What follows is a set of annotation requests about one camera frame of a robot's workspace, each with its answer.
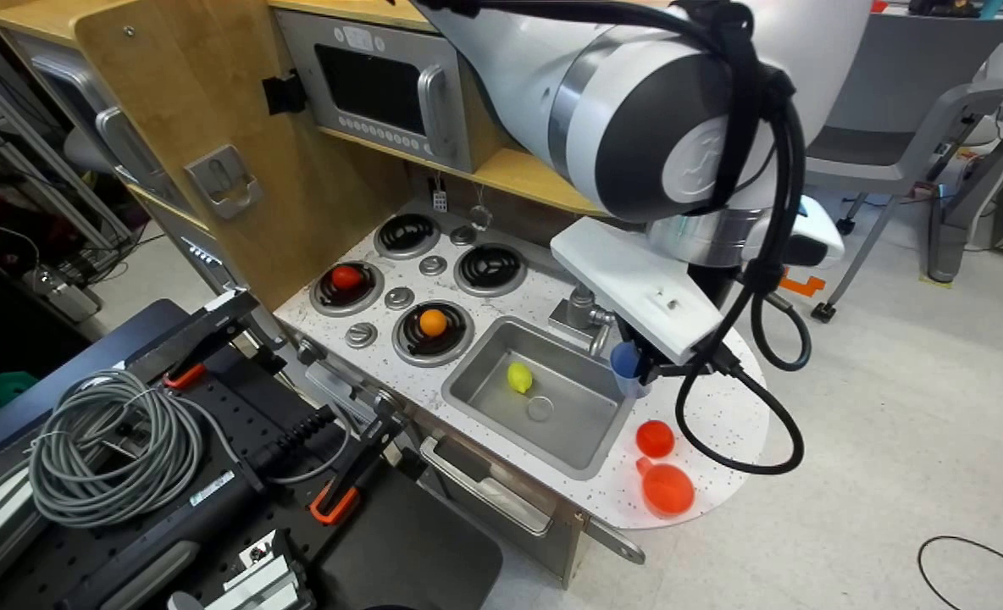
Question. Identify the black coil toy burner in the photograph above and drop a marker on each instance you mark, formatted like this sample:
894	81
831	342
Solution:
408	236
411	342
326	300
488	268

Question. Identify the black perforated breadboard plate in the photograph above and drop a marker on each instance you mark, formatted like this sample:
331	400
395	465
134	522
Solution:
243	441

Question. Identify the light blue plastic cup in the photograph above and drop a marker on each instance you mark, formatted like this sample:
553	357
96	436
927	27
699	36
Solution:
623	360

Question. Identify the aluminium frame stand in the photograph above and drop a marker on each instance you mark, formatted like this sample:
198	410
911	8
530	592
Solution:
27	172

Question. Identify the white speckled kitchen counter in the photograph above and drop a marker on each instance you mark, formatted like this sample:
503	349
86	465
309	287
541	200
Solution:
332	322

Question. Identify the silver toy faucet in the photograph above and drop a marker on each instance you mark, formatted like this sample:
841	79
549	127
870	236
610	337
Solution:
582	310

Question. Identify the small orange plastic cup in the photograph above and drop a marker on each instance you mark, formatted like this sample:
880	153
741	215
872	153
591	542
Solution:
655	437

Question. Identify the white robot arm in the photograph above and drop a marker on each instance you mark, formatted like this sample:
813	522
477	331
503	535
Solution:
639	114

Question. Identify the grey metal sink basin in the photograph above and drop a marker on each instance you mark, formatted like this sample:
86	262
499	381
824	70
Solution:
569	418

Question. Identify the orange toy ball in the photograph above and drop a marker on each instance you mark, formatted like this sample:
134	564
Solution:
435	322

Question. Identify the wooden toy kitchen cabinet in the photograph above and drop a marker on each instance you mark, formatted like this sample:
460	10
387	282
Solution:
524	172

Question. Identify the square metal door plate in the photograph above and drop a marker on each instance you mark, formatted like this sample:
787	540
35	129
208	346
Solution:
222	177

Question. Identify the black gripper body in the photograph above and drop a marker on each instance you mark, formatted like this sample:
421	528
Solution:
662	360

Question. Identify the grey toy microwave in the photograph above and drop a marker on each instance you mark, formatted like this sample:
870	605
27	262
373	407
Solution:
370	87

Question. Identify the yellow toy lemon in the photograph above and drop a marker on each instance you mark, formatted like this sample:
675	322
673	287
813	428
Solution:
519	377

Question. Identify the silver metal bracket block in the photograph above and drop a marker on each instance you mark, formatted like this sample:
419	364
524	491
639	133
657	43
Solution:
250	578

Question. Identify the red toy ball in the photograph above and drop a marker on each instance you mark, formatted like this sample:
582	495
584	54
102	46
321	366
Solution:
348	280

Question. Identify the dark grey cart top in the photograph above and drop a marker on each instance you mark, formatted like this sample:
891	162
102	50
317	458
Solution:
411	552

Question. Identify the grey round stove knob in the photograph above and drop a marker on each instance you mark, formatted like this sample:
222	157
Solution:
396	296
360	333
433	264
465	236

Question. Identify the wooden cabinet door panel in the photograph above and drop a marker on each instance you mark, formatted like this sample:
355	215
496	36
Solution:
185	89

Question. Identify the grey office chair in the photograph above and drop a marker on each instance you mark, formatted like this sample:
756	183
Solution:
909	102

